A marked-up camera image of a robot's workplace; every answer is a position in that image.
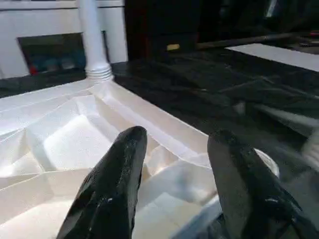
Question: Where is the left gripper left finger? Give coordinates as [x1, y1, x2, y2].
[56, 126, 149, 239]

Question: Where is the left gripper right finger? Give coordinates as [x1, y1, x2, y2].
[206, 130, 319, 239]

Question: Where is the white plastic table top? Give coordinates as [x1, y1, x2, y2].
[0, 77, 281, 239]

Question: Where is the white plastic table leg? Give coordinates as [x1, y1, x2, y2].
[77, 0, 115, 83]

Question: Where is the black mat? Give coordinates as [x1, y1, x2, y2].
[0, 47, 319, 239]

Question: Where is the black cabinet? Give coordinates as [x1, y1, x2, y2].
[125, 0, 319, 63]

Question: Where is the white sideboard with glass doors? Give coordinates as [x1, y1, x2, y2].
[0, 0, 128, 80]

